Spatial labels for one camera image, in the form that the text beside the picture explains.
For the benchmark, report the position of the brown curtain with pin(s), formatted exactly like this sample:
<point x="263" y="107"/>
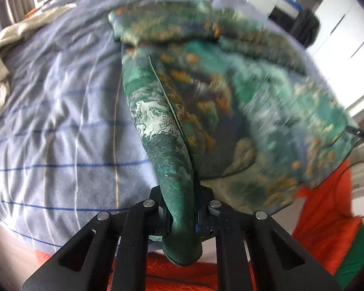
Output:
<point x="16" y="6"/>

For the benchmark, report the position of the white wardrobe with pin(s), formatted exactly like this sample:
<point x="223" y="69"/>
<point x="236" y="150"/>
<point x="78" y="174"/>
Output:
<point x="345" y="21"/>

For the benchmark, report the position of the cream fleece blanket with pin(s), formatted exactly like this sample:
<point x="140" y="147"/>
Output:
<point x="3" y="57"/>

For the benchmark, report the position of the blue item on desk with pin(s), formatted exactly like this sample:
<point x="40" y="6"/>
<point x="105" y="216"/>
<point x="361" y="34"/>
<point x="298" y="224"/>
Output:
<point x="294" y="3"/>

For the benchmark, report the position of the person's green garment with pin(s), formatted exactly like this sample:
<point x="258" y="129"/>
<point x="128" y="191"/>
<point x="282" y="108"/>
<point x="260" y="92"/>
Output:
<point x="358" y="254"/>

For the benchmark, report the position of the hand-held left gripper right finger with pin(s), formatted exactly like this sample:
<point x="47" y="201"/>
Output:
<point x="204" y="215"/>

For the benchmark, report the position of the wooden nightstand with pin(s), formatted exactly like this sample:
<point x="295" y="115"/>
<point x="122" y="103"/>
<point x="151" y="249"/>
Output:
<point x="30" y="12"/>

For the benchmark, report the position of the green landscape print jacket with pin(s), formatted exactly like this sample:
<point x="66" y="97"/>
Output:
<point x="230" y="97"/>

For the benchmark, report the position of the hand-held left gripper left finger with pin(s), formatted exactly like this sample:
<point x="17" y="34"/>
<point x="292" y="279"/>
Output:
<point x="156" y="209"/>

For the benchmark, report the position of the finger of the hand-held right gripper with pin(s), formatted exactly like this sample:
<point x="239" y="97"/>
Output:
<point x="362" y="133"/>

